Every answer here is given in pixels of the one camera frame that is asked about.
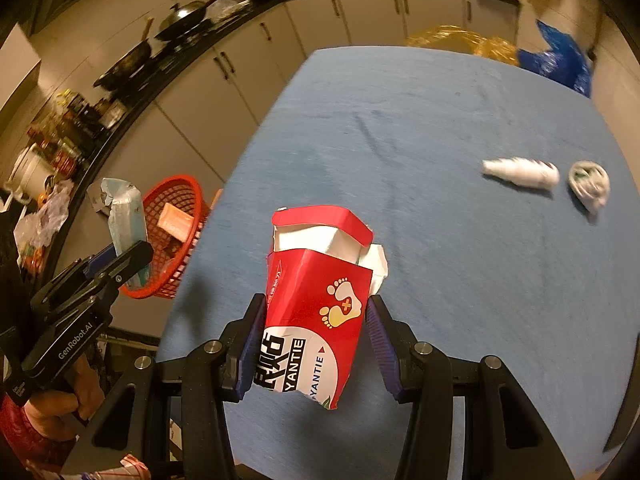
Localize red white foot carton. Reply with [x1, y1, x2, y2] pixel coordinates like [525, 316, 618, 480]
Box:
[254, 205, 388, 410]

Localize lidded steel wok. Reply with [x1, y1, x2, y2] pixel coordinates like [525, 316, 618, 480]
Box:
[154, 0, 217, 42]

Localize teal plastic wrapper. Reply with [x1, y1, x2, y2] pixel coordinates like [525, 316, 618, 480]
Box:
[87, 178, 148, 258]

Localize blue table cloth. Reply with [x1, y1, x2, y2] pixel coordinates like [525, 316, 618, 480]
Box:
[158, 48, 639, 476]

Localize blue plastic bag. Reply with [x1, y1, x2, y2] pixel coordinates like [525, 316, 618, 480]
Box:
[518, 20, 592, 98]

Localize grey base cabinets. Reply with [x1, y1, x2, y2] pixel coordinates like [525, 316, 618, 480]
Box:
[88, 0, 518, 194]

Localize white electric kettle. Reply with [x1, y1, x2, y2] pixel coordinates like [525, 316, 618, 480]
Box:
[2, 144, 56, 205]

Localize clear plastic bags on counter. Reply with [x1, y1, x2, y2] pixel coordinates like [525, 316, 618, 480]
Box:
[13, 180, 74, 257]

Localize white plastic bottle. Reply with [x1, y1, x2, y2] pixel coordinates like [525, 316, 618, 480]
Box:
[482, 157, 560, 191]

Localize person left hand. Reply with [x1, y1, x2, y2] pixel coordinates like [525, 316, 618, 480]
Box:
[23, 354, 104, 442]

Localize yellow plastic bag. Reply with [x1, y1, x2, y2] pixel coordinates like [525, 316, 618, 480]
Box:
[406, 25, 520, 66]

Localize black wok with handle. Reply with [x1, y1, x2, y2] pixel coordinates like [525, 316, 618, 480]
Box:
[93, 18, 154, 92]

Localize white sock ball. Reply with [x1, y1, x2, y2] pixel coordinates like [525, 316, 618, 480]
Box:
[568, 160, 611, 214]

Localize red plastic mesh basket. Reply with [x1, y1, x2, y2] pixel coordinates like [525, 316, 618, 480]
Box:
[122, 174, 210, 299]

